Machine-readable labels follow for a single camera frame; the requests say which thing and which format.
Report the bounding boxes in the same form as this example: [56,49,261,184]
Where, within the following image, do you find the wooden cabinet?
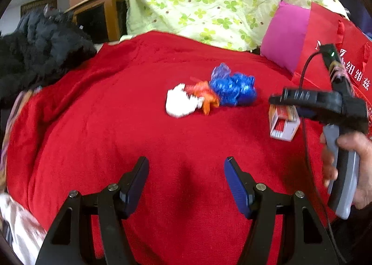
[71,0,128,44]

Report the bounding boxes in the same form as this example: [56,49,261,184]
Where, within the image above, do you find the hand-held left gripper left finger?
[35,156,150,265]

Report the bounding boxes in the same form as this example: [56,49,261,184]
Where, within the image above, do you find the person's right hand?
[320,132,372,210]

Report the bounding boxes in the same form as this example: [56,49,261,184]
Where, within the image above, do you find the red and pink gift bag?
[260,1,372,138]

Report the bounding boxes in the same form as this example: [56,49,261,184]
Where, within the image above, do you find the white cloth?
[0,194,48,265]

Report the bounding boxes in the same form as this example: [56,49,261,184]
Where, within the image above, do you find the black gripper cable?
[299,50,349,265]

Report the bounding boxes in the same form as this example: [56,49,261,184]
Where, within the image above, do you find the crumpled white tissue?
[166,83,205,118]

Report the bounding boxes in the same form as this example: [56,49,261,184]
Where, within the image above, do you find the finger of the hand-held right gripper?
[269,87,342,118]

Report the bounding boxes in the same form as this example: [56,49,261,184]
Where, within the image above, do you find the orange red plastic bag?
[186,80,220,116]

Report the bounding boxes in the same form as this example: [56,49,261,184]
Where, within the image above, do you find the blue plastic bag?
[210,63,258,107]

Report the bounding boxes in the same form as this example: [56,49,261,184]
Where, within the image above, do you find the black puffer jacket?
[0,9,98,103]

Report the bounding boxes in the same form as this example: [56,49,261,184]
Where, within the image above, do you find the person's right forearm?
[331,204,372,265]

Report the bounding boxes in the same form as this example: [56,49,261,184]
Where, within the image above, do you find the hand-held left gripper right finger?
[224,156,339,265]

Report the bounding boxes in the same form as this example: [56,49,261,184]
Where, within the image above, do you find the small orange white carton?
[269,104,300,141]

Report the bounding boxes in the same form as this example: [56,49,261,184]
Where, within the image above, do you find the brown lattice door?
[20,0,57,15]

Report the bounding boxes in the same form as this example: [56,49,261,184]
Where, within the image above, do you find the red fleece blanket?
[6,31,372,265]

